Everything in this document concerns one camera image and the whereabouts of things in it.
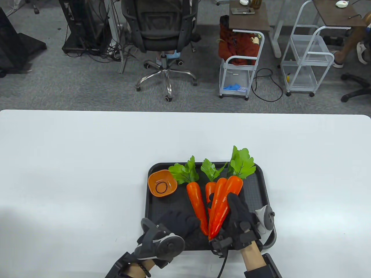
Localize brown top desk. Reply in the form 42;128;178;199
228;0;283;58
312;0;368;29

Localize black chair base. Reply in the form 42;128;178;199
341;72;371;103

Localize black grey hand controller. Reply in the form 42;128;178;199
134;218;186;263
254;204;276;250

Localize white metal frame post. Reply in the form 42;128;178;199
109;0;128;73

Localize person's right forearm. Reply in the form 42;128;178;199
240;241;268;274

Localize black glove cable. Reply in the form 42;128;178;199
216;250;229;278

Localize red fabric bag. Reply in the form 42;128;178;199
218;14;260;65

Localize person's right hand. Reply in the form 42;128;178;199
209;193;263;257

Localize orange plastic bowl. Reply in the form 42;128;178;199
147;169;178;198

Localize tangle of black cables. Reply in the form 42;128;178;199
64;38;137;63

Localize person's left hand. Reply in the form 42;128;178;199
157;210;201;242

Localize person's left forearm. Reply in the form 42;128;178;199
126;259;156;278

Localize black office chair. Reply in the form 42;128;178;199
121;0;201;102

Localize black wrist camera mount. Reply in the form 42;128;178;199
105;251;131;278
244;253;283;278

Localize orange toy carrot green leaves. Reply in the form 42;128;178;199
208;146;242;240
216;148;257;232
201;158;223;215
168;156;210;236

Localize white rolling cart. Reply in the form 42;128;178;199
280;0;335;97
219;29;265;101

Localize black equipment stand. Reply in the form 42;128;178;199
59;0;113;55

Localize black bead bracelet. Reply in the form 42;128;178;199
138;262;152;278

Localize black plastic tray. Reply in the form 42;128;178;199
145;162;277;252

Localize black covered floor base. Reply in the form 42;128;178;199
0;7;47;78

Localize black floor cable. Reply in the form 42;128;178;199
251;68;284;103

